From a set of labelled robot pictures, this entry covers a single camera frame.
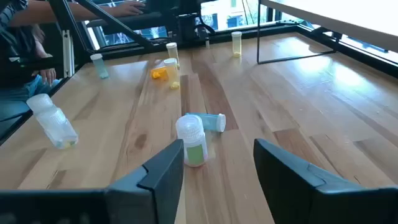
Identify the pale yellow pill bottle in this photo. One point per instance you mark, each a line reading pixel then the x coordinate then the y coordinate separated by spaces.
pixel 236 43
pixel 172 49
pixel 172 74

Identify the clear bottle pink label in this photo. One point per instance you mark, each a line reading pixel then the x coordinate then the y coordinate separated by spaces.
pixel 53 123

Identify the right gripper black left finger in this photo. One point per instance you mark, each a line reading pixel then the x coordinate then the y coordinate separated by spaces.
pixel 155 193

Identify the person's hand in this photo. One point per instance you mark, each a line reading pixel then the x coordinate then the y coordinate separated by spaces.
pixel 48 76
pixel 127 8

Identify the orange pill bottle white cap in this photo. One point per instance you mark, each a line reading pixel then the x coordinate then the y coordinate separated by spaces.
pixel 158 73

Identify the person's forearm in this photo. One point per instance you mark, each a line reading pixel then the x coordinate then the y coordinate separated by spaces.
pixel 62 12

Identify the person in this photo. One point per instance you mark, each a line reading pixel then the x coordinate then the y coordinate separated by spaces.
pixel 15 46

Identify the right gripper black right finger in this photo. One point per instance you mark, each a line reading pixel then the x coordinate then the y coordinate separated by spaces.
pixel 286 193

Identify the silver aluminium profile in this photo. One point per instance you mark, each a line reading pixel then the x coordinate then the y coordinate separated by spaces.
pixel 67 53

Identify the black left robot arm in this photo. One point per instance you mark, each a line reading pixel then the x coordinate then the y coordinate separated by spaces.
pixel 189 28

